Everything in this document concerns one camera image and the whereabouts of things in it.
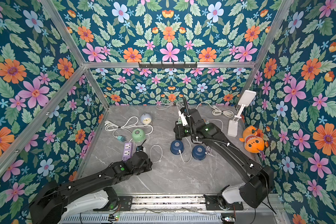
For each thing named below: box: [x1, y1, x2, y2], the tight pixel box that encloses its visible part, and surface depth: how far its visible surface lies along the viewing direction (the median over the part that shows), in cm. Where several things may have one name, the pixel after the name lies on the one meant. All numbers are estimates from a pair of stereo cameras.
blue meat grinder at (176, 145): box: [169, 139, 185, 155], surface depth 86 cm
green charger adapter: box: [116, 135, 126, 142], surface depth 99 cm
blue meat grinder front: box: [191, 145, 207, 161], surface depth 84 cm
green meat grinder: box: [132, 128, 147, 143], surface depth 92 cm
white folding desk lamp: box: [227, 89, 257, 138], surface depth 88 cm
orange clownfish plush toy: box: [238, 125, 265, 154], surface depth 92 cm
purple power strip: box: [122, 141, 133, 162], surface depth 92 cm
